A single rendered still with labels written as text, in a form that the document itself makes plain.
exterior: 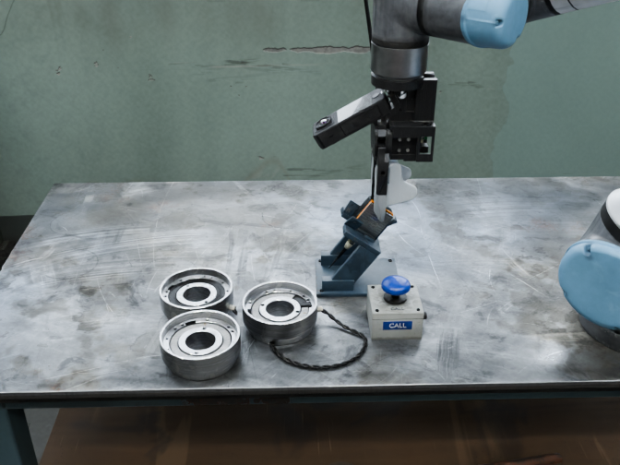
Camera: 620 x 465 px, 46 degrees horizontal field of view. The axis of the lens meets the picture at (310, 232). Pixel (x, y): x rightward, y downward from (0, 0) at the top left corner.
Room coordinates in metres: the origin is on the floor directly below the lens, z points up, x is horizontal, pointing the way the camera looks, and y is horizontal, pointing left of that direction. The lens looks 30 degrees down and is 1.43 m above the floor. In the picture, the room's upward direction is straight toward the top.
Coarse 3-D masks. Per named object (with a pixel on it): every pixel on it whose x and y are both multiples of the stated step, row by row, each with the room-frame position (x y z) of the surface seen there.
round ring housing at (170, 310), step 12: (180, 276) 0.91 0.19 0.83; (192, 276) 0.91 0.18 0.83; (204, 276) 0.91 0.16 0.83; (216, 276) 0.91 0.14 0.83; (228, 276) 0.90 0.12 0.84; (192, 288) 0.89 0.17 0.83; (204, 288) 0.89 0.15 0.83; (228, 288) 0.88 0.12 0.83; (168, 300) 0.85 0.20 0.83; (180, 300) 0.85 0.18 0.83; (192, 300) 0.88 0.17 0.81; (204, 300) 0.85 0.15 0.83; (228, 300) 0.85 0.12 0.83; (168, 312) 0.83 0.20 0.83; (180, 312) 0.82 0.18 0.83; (228, 312) 0.86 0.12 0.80
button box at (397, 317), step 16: (368, 288) 0.86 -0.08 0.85; (416, 288) 0.86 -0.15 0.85; (368, 304) 0.84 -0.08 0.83; (384, 304) 0.82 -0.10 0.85; (400, 304) 0.82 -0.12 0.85; (416, 304) 0.82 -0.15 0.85; (368, 320) 0.84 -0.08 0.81; (384, 320) 0.80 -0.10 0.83; (400, 320) 0.80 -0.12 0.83; (416, 320) 0.80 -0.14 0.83; (384, 336) 0.80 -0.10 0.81; (400, 336) 0.80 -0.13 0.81; (416, 336) 0.80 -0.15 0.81
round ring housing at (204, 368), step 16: (176, 320) 0.79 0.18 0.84; (192, 320) 0.80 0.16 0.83; (208, 320) 0.81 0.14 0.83; (224, 320) 0.80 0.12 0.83; (160, 336) 0.75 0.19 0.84; (192, 336) 0.78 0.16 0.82; (208, 336) 0.78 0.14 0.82; (240, 336) 0.76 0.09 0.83; (192, 352) 0.74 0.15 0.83; (208, 352) 0.74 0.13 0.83; (224, 352) 0.72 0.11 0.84; (176, 368) 0.71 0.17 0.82; (192, 368) 0.71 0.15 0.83; (208, 368) 0.71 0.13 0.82; (224, 368) 0.73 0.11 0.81
